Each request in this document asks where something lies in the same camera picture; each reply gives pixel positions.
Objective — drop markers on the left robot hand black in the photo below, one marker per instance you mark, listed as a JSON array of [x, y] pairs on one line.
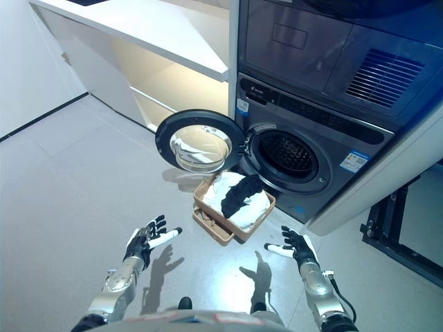
[[138, 247]]

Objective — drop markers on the right robot hand black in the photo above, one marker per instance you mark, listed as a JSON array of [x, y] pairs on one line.
[[299, 247]]

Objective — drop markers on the white garment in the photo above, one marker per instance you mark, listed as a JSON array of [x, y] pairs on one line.
[[252, 211]]

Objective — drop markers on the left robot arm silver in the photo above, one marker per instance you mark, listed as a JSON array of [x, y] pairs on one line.
[[116, 287]]

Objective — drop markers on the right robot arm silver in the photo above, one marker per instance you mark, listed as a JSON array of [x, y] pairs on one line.
[[322, 294]]

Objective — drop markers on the brown woven laundry basket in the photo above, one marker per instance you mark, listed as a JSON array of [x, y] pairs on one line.
[[214, 228]]

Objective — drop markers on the grey front-load washing machine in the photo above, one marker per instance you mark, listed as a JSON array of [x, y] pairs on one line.
[[311, 138]]

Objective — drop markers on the round washing machine door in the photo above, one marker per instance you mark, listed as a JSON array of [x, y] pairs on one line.
[[199, 141]]

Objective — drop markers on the small blue square sticker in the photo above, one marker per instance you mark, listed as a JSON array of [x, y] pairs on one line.
[[300, 210]]

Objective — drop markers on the right robot foot black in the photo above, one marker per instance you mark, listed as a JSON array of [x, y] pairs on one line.
[[258, 306]]

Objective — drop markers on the robot foot black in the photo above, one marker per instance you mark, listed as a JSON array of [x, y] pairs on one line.
[[185, 303], [258, 306]]

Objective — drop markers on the left robot foot black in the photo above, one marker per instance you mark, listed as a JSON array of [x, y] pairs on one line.
[[185, 303]]

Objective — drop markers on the black garment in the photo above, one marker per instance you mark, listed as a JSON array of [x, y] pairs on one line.
[[239, 197]]

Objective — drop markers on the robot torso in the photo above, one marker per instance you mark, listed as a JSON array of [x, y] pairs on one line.
[[194, 321]]

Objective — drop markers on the blue energy label sticker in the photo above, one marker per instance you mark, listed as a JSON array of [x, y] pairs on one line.
[[355, 160]]

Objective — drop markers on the QR code sticker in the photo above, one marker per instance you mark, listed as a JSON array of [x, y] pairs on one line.
[[243, 107]]

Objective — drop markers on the grey dryer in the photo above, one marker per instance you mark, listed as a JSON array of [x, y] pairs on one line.
[[311, 41]]

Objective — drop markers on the white counter cabinet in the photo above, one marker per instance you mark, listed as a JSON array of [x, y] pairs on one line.
[[138, 34]]

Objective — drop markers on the black metal frame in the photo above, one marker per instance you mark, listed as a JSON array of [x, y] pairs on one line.
[[391, 249]]

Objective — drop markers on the white enclosure side panel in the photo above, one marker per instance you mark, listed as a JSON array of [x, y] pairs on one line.
[[380, 180]]

